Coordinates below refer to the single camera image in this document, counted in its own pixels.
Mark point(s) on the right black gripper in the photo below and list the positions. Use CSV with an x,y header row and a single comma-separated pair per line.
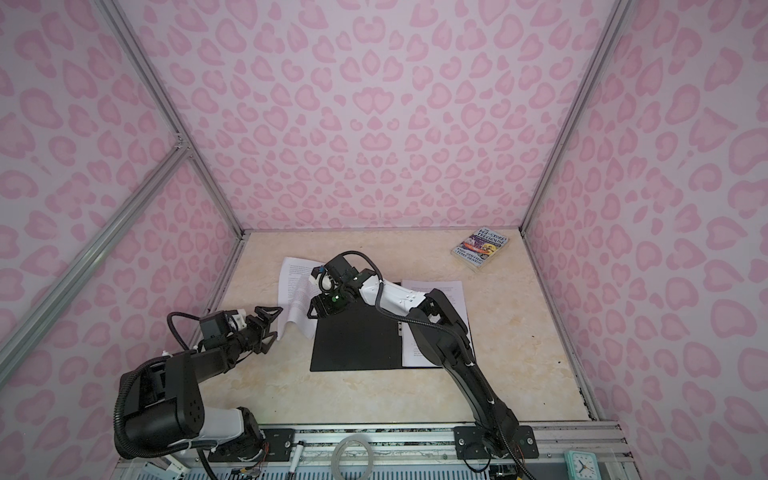
x,y
322,306

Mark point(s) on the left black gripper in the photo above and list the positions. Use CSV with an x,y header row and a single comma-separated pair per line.
x,y
262,329

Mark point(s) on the printed paper sheet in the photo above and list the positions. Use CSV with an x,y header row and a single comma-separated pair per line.
x,y
296,288

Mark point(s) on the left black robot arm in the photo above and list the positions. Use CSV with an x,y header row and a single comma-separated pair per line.
x,y
159,409

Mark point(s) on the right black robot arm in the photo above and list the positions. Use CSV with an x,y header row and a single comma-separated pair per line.
x,y
442,337

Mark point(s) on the white marker pen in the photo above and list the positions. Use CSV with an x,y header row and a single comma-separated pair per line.
x,y
295,459

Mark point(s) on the colourful paperback book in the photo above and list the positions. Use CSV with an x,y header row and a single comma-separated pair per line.
x,y
477,249

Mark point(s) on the white box device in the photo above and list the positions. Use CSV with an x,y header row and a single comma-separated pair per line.
x,y
167,467

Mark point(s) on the teal desk clock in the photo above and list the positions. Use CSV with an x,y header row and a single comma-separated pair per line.
x,y
582,465

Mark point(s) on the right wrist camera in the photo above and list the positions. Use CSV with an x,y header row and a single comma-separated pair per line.
x,y
323,279

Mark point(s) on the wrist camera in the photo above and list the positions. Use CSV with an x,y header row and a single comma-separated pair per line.
x,y
323,279
235,320

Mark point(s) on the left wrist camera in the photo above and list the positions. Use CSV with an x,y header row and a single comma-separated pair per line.
x,y
235,320

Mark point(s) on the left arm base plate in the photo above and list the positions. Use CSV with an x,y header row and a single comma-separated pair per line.
x,y
268,445

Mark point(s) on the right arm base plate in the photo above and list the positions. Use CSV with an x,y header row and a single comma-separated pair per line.
x,y
474,443

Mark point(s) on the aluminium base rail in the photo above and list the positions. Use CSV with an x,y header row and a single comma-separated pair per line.
x,y
427,451

